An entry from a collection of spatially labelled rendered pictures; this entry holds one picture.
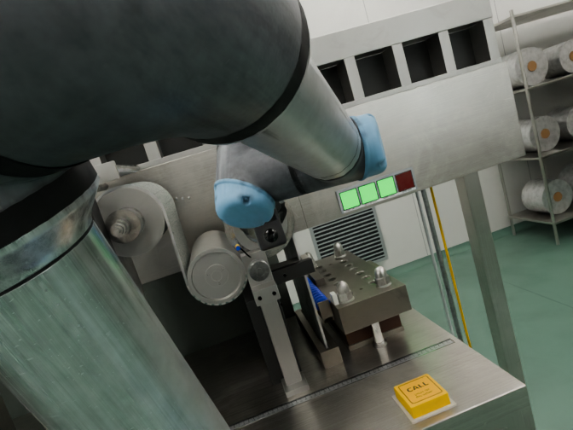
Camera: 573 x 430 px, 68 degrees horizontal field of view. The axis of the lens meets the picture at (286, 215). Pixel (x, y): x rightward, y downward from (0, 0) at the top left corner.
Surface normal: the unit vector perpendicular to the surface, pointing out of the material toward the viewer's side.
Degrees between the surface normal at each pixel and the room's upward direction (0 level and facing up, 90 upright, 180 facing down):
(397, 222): 90
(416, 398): 0
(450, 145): 90
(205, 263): 90
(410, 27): 90
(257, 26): 112
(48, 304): 102
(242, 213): 137
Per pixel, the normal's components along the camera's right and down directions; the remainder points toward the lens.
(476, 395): -0.29, -0.95
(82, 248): 0.92, -0.22
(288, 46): 0.89, 0.21
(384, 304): 0.18, 0.11
